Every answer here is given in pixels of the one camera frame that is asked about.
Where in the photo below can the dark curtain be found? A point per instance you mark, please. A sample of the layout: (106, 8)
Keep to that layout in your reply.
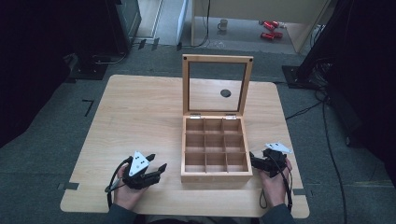
(28, 62)
(373, 93)

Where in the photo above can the person's left hand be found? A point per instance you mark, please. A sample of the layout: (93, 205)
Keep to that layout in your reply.
(126, 196)

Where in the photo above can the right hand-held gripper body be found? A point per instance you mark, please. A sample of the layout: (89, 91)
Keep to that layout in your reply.
(275, 161)

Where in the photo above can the black stand base plate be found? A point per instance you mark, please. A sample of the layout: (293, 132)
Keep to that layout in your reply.
(88, 70)

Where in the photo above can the white panel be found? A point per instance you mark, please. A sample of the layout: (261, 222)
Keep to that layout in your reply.
(182, 21)

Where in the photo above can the person's right hand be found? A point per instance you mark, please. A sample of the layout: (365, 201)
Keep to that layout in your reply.
(275, 191)

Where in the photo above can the black round table grommet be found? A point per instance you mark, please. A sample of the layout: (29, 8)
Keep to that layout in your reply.
(225, 93)

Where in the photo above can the red can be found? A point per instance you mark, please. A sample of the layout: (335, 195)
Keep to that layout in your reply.
(278, 34)
(268, 26)
(275, 23)
(267, 36)

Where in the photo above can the light wooden shelf unit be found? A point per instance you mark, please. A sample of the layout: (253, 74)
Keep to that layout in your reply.
(258, 9)

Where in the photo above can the grey mug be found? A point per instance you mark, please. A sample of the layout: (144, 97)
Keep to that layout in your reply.
(223, 25)

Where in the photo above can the black metal stand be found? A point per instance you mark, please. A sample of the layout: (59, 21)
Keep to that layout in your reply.
(314, 46)

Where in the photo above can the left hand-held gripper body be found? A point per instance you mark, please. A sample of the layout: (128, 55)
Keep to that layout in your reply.
(138, 165)

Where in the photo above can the black cabinet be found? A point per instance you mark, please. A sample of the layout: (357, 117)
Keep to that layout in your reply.
(124, 21)

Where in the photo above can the wooden compartment box with lid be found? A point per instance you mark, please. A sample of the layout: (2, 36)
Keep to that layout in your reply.
(216, 178)

